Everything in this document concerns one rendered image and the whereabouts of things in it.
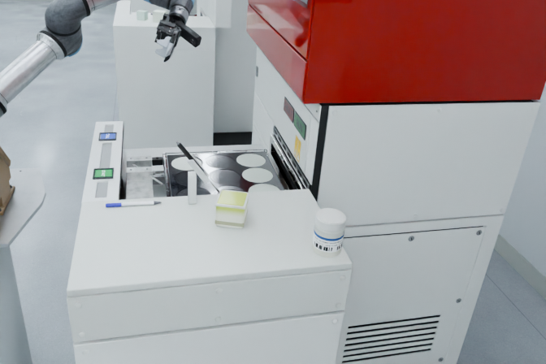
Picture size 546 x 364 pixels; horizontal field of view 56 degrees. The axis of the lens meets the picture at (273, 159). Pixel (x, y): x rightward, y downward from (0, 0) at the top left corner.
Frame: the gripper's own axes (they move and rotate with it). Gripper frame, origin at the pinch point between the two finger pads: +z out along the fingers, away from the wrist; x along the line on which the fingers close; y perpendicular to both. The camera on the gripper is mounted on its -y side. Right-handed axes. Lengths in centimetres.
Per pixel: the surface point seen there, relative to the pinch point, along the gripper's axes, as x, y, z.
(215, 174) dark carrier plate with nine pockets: 0, -28, 42
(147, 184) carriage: -4, -8, 51
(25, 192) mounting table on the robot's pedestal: -19, 28, 57
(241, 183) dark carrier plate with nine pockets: 5, -36, 46
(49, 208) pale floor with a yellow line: -155, 50, -2
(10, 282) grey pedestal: -40, 25, 79
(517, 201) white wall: -52, -193, -32
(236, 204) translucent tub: 32, -32, 70
